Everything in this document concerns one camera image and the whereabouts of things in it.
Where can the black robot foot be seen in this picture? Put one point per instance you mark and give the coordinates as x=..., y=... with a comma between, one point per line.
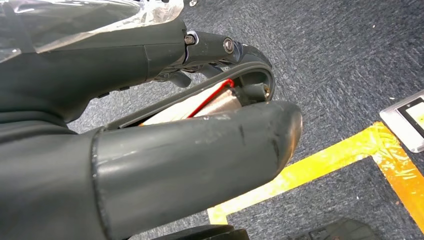
x=341, y=230

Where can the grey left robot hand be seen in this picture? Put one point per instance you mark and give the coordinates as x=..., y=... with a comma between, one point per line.
x=182, y=159

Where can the black rounded robot part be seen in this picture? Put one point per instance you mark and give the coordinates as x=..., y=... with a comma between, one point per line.
x=205, y=233

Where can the clear plastic wrap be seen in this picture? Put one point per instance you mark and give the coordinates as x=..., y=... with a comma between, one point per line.
x=82, y=16

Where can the yellow floor tape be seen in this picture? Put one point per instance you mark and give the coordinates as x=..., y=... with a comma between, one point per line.
x=314, y=165

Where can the silver floor socket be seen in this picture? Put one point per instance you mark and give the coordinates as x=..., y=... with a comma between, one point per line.
x=407, y=126

